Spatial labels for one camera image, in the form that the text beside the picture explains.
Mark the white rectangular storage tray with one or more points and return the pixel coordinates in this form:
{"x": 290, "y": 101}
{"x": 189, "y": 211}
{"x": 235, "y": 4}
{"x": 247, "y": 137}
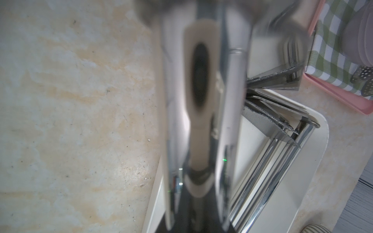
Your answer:
{"x": 285, "y": 180}

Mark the small lilac bowl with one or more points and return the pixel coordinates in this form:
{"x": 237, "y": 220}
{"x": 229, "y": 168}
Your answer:
{"x": 357, "y": 37}

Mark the grey ribbed ceramic cup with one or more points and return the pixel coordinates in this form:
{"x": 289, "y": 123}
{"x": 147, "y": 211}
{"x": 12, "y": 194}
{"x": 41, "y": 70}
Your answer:
{"x": 315, "y": 228}

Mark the red handled hoe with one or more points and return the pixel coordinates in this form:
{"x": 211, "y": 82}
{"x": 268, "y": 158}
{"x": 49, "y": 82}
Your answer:
{"x": 267, "y": 124}

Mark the green checkered cloth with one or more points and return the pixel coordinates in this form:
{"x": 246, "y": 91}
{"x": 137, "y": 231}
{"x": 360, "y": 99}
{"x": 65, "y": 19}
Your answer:
{"x": 326, "y": 61}

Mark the pink tray under cloth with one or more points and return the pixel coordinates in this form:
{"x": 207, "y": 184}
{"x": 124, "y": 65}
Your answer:
{"x": 361, "y": 104}

